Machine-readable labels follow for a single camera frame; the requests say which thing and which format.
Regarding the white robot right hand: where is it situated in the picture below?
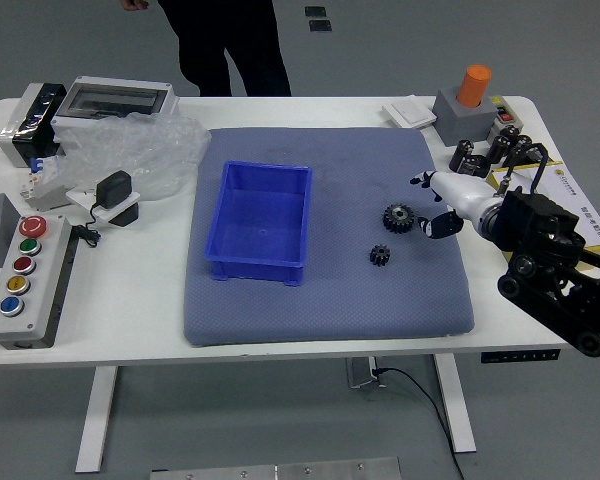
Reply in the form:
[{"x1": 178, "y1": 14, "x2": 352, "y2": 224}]
[{"x1": 409, "y1": 169, "x2": 501, "y2": 241}]

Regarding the big black gear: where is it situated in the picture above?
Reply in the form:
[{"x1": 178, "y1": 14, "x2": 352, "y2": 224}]
[{"x1": 382, "y1": 202, "x2": 415, "y2": 235}]

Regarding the small black gear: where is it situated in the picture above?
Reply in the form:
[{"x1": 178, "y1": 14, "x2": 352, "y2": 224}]
[{"x1": 368, "y1": 243, "x2": 394, "y2": 268}]

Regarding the blue plastic box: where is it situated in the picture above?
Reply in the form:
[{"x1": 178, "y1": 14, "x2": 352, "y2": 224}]
[{"x1": 203, "y1": 160, "x2": 314, "y2": 288}]

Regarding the white distribution box clear cover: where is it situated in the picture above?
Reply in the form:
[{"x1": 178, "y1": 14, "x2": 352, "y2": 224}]
[{"x1": 50, "y1": 75, "x2": 181, "y2": 132}]

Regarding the grey under-table power box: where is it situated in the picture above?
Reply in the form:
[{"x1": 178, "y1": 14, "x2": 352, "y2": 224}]
[{"x1": 345, "y1": 356, "x2": 387, "y2": 390}]

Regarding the grey push button control box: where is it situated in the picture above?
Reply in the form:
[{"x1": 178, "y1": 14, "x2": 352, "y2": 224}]
[{"x1": 0, "y1": 214, "x2": 74, "y2": 350}]

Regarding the grey block holder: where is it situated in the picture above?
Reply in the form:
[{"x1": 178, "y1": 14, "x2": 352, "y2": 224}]
[{"x1": 433, "y1": 87, "x2": 499, "y2": 148}]

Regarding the orange cylinder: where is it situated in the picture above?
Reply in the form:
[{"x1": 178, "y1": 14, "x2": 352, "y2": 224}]
[{"x1": 455, "y1": 64, "x2": 492, "y2": 108}]

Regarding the yellow and white carton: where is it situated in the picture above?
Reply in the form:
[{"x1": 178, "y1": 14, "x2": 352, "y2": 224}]
[{"x1": 484, "y1": 159, "x2": 600, "y2": 274}]

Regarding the clear plastic bag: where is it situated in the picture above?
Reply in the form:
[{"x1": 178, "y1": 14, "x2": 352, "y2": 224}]
[{"x1": 54, "y1": 112, "x2": 212, "y2": 201}]

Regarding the grey-blue padded mat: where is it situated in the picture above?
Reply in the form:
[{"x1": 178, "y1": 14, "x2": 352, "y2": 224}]
[{"x1": 182, "y1": 126, "x2": 476, "y2": 348}]

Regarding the black table control panel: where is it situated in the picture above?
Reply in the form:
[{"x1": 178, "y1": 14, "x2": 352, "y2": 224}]
[{"x1": 481, "y1": 348, "x2": 561, "y2": 364}]

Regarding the black power adapter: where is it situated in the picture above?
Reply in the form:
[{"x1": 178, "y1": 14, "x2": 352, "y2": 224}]
[{"x1": 94, "y1": 170, "x2": 134, "y2": 210}]

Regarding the white circuit breaker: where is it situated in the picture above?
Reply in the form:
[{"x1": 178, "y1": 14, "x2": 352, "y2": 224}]
[{"x1": 18, "y1": 153, "x2": 69, "y2": 212}]

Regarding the small black block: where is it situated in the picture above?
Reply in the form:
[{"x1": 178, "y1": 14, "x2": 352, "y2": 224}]
[{"x1": 110, "y1": 202, "x2": 141, "y2": 229}]

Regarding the white table leg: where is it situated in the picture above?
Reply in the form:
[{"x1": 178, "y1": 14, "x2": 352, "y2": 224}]
[
  {"x1": 433, "y1": 354, "x2": 477, "y2": 454},
  {"x1": 74, "y1": 367, "x2": 119, "y2": 474}
]

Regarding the silver metal plate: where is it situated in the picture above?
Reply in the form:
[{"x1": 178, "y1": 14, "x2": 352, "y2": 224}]
[{"x1": 149, "y1": 456, "x2": 402, "y2": 480}]

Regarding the white switch box red button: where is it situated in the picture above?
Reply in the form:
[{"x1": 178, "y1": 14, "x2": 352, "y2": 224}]
[{"x1": 488, "y1": 95, "x2": 519, "y2": 127}]

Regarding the white wall switch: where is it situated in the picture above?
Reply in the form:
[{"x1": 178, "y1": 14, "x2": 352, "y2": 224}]
[{"x1": 381, "y1": 96, "x2": 438, "y2": 130}]

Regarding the white enclosure with black front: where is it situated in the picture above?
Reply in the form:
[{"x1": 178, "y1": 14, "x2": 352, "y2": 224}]
[{"x1": 0, "y1": 82, "x2": 69, "y2": 169}]

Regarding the black power cable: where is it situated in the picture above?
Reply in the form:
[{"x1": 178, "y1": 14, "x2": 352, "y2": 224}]
[{"x1": 372, "y1": 367, "x2": 466, "y2": 480}]

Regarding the black adapter cord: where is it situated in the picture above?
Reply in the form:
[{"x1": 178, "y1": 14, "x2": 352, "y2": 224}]
[{"x1": 72, "y1": 202, "x2": 104, "y2": 249}]

